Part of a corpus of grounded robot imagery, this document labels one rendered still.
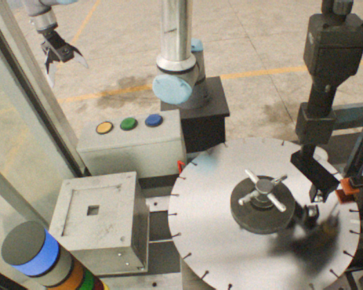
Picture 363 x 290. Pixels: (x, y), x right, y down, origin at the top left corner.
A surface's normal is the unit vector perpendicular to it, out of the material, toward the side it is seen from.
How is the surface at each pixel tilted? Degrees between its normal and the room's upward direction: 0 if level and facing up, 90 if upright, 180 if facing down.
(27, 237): 0
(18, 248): 0
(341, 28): 45
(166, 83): 97
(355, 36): 90
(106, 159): 90
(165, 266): 0
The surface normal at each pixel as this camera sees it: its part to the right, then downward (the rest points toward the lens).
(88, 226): -0.12, -0.69
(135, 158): 0.06, 0.72
